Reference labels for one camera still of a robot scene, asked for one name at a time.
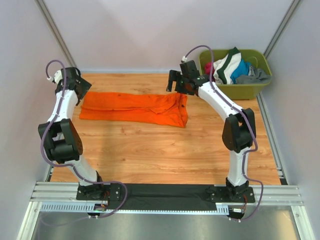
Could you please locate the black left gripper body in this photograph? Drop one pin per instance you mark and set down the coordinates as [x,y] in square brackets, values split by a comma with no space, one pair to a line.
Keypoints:
[78,79]

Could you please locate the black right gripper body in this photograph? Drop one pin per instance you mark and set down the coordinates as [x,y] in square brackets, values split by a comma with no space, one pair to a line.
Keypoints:
[187,92]

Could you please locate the orange t shirt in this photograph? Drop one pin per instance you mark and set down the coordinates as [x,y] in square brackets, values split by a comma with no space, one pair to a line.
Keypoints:
[161,109]

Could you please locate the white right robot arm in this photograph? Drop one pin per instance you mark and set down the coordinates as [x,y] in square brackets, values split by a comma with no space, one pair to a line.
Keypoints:
[238,132]

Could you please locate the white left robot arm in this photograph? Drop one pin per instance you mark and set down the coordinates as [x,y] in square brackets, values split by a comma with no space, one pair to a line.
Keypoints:
[60,140]

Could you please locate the magenta shirt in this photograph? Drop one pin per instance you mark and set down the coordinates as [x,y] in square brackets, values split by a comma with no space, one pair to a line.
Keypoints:
[208,68]

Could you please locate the white and green shirt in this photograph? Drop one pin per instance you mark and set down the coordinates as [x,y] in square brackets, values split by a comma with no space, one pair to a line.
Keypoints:
[224,68]

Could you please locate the blue shirt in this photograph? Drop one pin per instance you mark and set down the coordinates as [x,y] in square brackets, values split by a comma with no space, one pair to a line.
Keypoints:
[242,69]

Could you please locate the olive green plastic bin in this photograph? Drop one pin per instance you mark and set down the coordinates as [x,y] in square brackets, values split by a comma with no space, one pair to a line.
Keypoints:
[240,91]

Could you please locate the grey shirt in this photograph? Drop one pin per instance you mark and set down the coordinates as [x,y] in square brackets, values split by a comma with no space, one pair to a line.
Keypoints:
[256,76]

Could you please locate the left aluminium corner post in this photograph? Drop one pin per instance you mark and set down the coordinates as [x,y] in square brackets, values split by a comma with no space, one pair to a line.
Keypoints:
[55,31]

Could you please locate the aluminium corner post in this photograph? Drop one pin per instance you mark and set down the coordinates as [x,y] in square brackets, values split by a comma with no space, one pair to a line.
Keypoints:
[55,31]
[294,5]

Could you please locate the aluminium front rail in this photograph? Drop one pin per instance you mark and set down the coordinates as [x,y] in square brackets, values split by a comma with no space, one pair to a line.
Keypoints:
[273,195]

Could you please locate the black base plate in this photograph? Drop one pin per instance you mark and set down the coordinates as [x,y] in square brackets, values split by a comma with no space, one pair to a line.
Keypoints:
[164,197]

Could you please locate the slotted cable duct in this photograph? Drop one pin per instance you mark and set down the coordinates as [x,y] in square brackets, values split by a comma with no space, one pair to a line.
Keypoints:
[82,207]

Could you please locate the right aluminium corner post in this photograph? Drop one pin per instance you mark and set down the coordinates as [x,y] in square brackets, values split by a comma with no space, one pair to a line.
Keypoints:
[294,5]

